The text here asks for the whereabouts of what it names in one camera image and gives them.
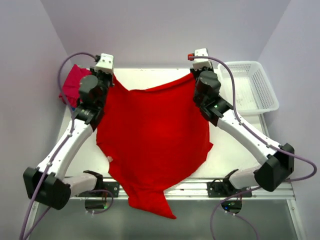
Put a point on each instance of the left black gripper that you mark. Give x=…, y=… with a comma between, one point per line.
x=106, y=78

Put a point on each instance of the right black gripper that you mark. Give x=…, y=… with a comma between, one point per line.
x=196, y=72

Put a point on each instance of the bright red t shirt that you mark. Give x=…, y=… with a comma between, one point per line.
x=155, y=138

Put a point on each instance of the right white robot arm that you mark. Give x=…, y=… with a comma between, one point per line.
x=276, y=162

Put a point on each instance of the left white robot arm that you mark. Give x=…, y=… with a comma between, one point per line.
x=47, y=183

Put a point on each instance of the folded magenta t shirt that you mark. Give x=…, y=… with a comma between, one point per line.
x=72, y=84

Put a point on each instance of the white plastic basket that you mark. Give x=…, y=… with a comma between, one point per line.
x=254, y=94

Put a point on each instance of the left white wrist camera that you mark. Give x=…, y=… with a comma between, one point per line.
x=104, y=63

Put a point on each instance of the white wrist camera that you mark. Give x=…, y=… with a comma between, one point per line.
x=104, y=63
x=198, y=62

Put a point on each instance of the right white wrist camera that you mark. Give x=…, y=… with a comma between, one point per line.
x=198, y=62

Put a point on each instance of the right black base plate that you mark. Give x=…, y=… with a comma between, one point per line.
x=220, y=189

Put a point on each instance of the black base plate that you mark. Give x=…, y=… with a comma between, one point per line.
x=220, y=189
x=113, y=187

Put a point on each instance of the aluminium mounting rail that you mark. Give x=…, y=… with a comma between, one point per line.
x=196, y=189

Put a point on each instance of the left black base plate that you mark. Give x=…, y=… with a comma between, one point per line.
x=113, y=187

